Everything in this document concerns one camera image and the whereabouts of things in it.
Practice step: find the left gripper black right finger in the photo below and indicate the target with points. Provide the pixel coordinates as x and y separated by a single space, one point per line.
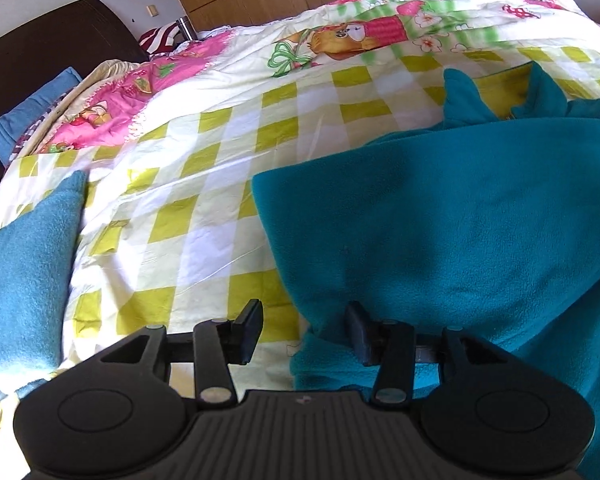
389 345

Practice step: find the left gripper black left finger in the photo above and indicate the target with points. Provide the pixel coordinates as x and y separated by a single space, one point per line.
219 343

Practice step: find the teal fleece zip pullover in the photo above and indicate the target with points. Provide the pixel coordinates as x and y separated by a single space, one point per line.
491 224

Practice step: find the checkered floral bed quilt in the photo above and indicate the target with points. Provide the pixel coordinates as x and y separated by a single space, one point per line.
170 232

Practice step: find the blue folded towel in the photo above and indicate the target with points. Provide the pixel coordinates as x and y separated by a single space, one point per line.
36 261

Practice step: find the blue pillow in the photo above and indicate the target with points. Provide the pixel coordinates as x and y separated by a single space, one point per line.
14 123

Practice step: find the red white striped pillow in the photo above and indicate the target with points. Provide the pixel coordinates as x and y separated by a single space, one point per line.
167 38

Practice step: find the dark wooden headboard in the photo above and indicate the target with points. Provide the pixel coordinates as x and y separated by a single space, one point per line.
80 35

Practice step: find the wall light switch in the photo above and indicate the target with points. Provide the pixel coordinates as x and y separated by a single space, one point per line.
152 10

